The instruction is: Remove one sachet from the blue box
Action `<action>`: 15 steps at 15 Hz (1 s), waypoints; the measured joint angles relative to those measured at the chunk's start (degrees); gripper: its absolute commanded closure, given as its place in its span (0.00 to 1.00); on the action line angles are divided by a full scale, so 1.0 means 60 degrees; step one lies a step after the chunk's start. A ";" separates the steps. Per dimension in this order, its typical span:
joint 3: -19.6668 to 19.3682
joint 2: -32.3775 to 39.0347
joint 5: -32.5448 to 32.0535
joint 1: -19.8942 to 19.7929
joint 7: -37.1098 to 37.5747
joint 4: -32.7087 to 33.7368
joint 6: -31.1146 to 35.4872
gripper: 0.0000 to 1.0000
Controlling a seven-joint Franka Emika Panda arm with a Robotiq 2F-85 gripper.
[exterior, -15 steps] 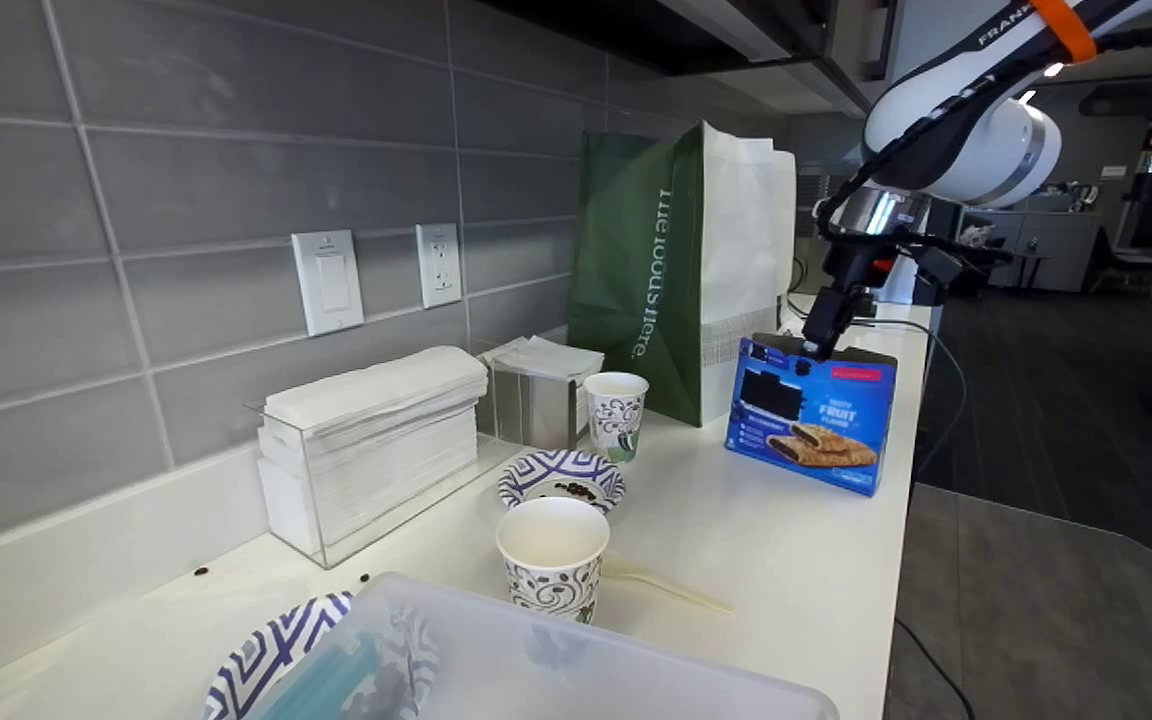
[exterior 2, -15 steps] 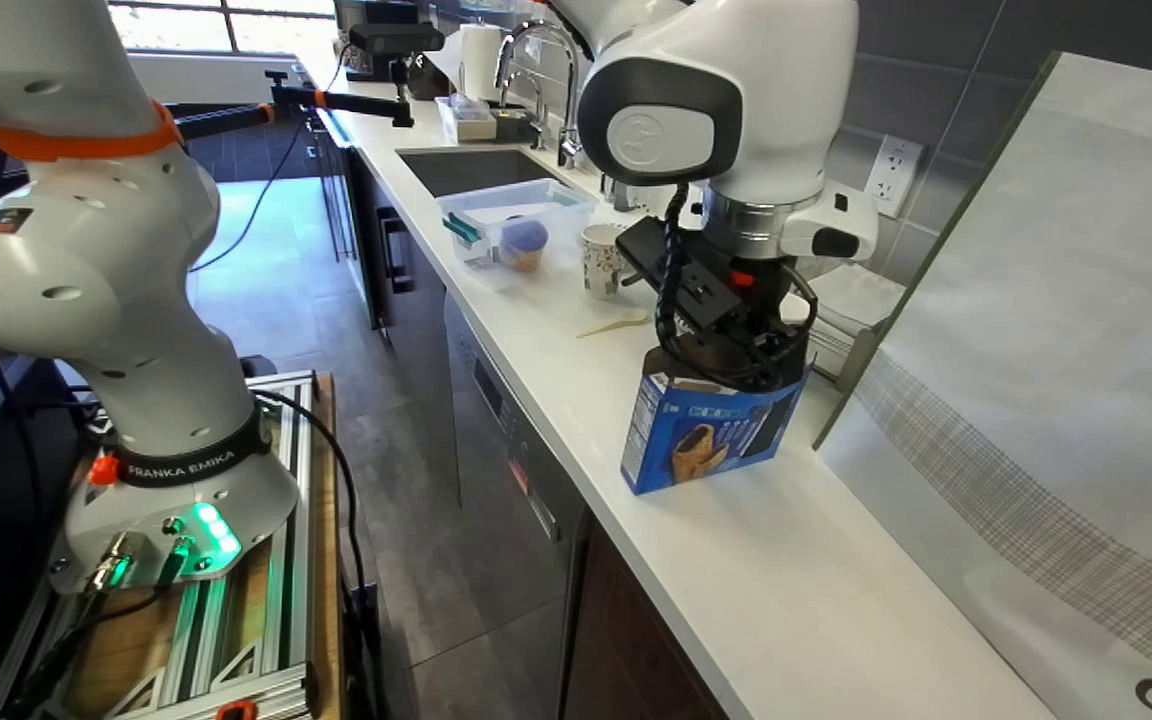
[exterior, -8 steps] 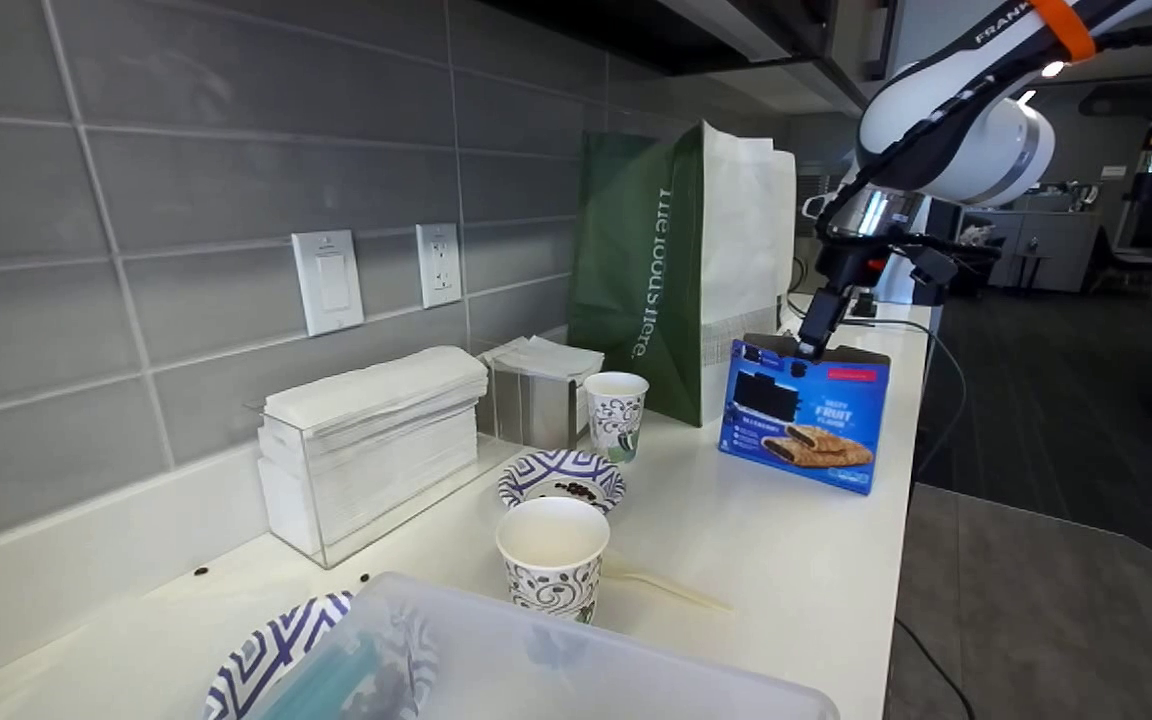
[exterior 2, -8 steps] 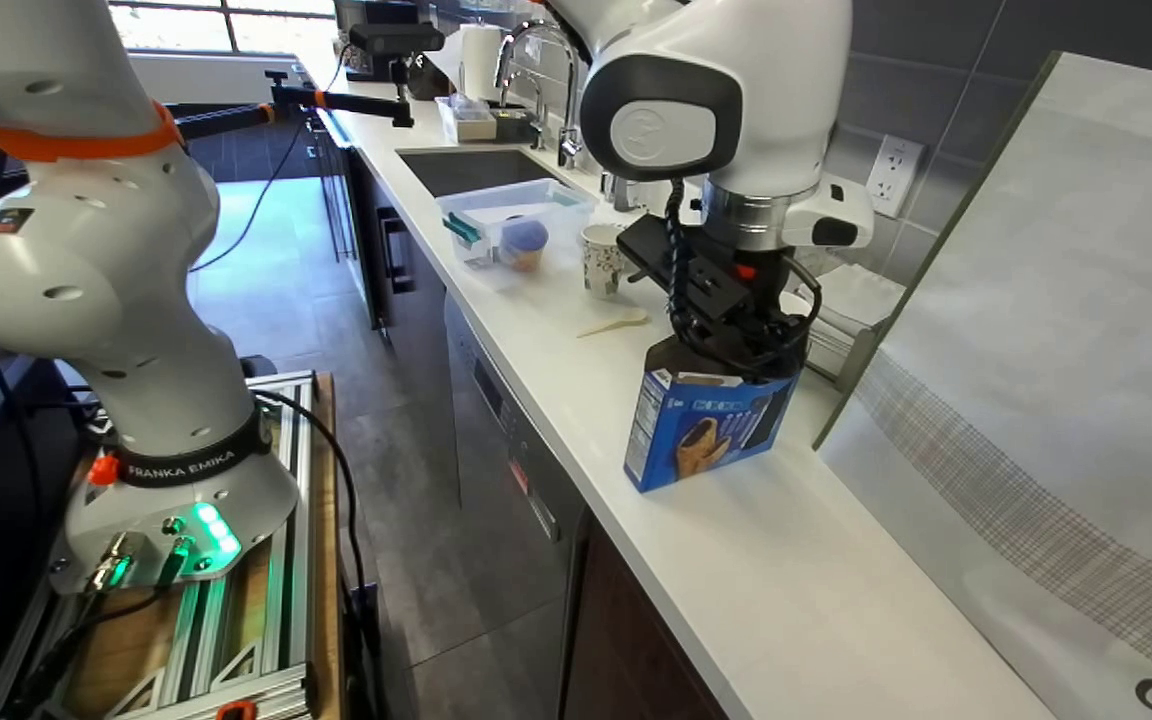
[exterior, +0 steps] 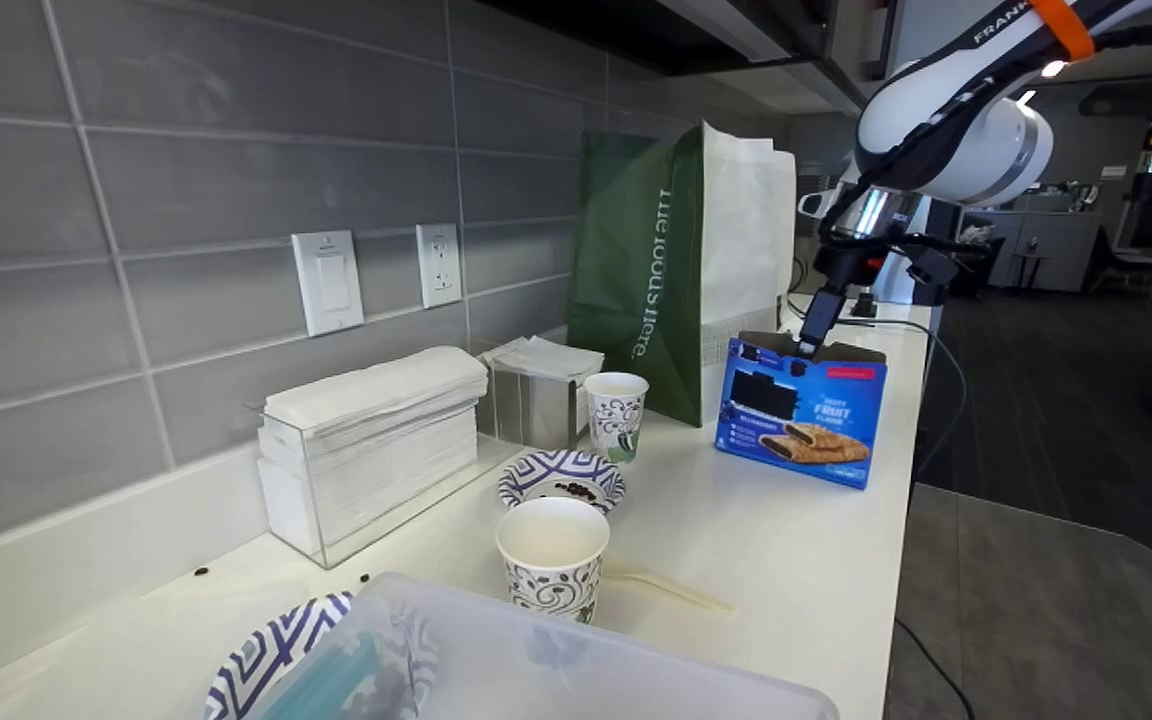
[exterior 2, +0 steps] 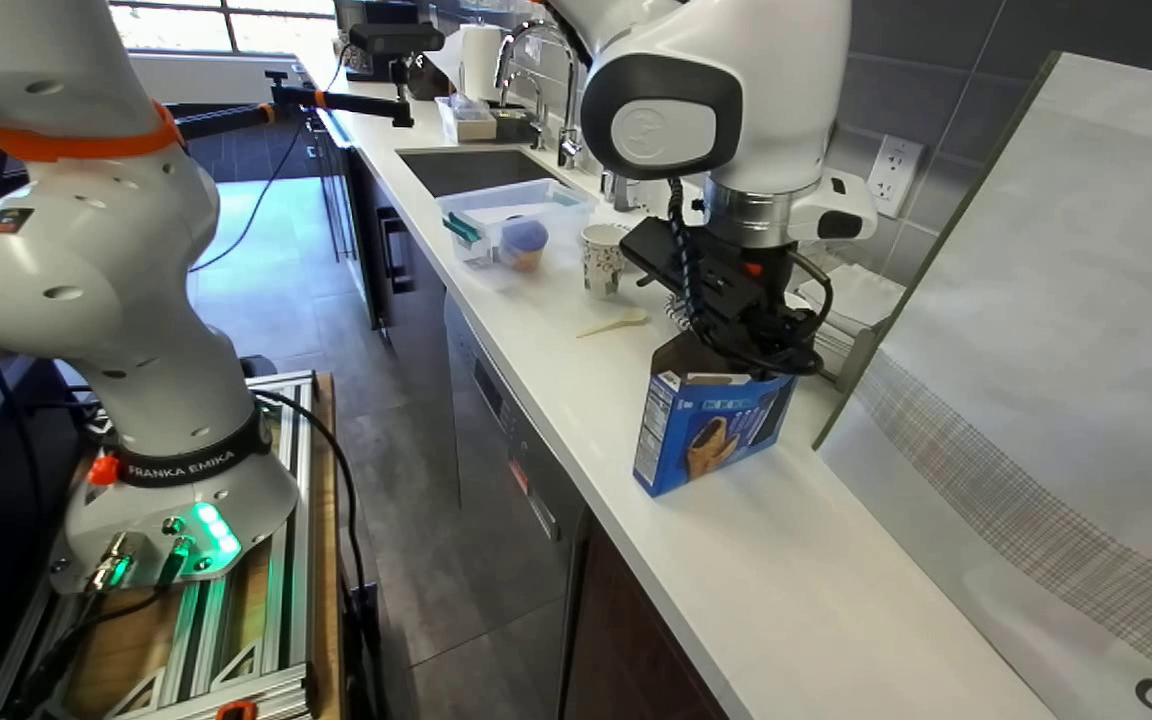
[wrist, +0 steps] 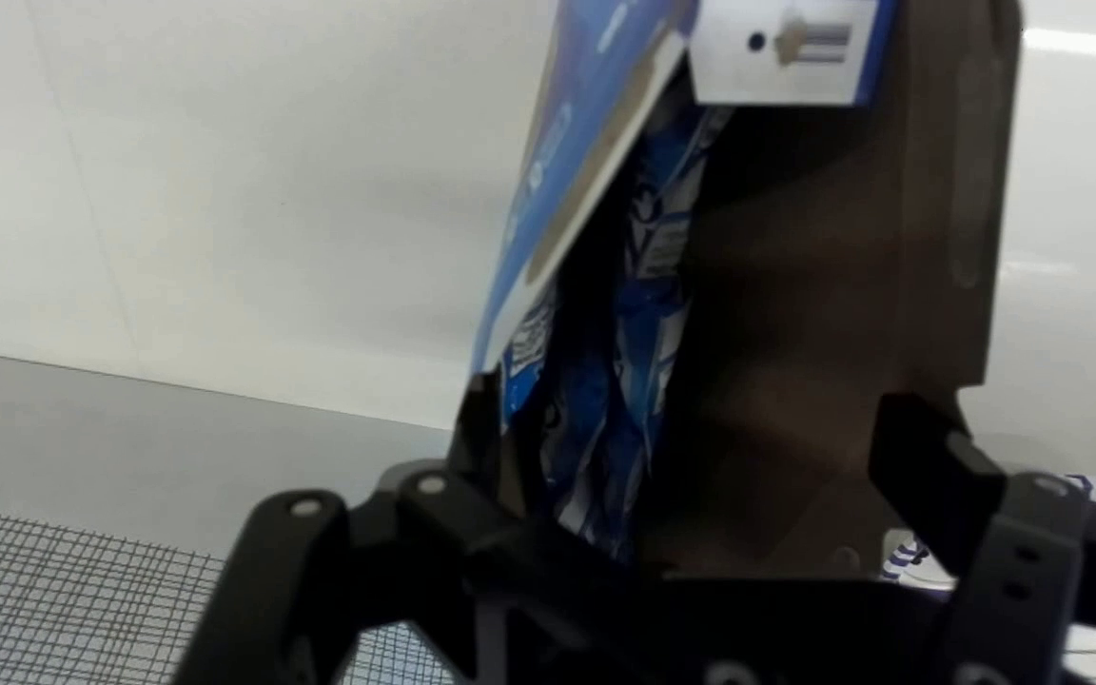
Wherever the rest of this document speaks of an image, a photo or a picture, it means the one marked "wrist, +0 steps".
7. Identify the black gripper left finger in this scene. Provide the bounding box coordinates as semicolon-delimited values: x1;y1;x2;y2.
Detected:
171;372;730;685

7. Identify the blue cardboard snack box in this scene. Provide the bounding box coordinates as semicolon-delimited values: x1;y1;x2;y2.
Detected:
467;0;1027;588

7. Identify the blue foil snack sachet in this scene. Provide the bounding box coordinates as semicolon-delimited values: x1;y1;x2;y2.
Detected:
494;285;563;430

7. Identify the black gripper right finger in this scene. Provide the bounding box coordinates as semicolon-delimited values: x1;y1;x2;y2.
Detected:
870;390;1096;685

